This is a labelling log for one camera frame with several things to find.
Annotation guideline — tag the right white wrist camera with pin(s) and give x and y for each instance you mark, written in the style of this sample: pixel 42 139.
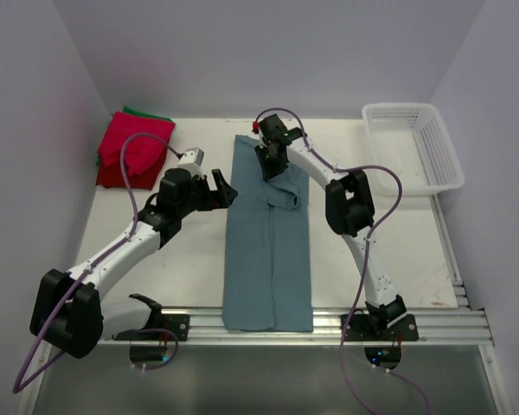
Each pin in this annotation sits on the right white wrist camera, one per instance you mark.
pixel 255 126

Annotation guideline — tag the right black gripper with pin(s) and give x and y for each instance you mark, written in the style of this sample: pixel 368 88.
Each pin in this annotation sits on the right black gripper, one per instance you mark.
pixel 269 171

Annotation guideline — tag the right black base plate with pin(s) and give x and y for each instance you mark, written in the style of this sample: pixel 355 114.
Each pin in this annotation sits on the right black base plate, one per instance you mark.
pixel 358 329

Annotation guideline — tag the white plastic basket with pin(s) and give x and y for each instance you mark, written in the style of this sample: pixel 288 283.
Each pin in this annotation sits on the white plastic basket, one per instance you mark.
pixel 411 139

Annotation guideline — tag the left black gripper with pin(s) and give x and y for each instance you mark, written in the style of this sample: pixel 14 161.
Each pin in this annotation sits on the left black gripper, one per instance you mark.
pixel 225 194

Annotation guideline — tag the green folded t shirt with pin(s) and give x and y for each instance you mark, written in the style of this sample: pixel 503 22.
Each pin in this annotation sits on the green folded t shirt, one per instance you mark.
pixel 138 111

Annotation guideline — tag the aluminium mounting rail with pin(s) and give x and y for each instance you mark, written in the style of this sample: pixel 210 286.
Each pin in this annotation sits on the aluminium mounting rail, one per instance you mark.
pixel 136 322

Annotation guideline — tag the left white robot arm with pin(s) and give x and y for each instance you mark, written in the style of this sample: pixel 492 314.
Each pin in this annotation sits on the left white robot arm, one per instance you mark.
pixel 68 312

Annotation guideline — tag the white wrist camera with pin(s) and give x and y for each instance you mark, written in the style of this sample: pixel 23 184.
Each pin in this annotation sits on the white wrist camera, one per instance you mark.
pixel 255 126
pixel 191 160

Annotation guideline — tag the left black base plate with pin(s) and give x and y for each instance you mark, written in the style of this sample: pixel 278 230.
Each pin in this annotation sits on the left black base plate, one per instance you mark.
pixel 177 324

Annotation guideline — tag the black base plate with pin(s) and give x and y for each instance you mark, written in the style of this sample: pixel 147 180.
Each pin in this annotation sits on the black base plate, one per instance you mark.
pixel 177 324
pixel 358 329

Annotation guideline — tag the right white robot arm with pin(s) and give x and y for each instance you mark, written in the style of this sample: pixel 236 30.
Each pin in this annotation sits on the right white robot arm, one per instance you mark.
pixel 349 212

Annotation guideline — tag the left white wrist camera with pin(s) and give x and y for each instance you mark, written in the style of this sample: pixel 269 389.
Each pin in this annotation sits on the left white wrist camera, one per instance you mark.
pixel 191 160

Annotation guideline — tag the blue-grey t shirt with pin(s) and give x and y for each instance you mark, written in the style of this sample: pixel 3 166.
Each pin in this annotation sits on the blue-grey t shirt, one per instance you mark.
pixel 267 276

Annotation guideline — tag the red folded t shirt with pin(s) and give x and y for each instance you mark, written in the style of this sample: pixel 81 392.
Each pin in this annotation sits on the red folded t shirt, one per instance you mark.
pixel 112 177

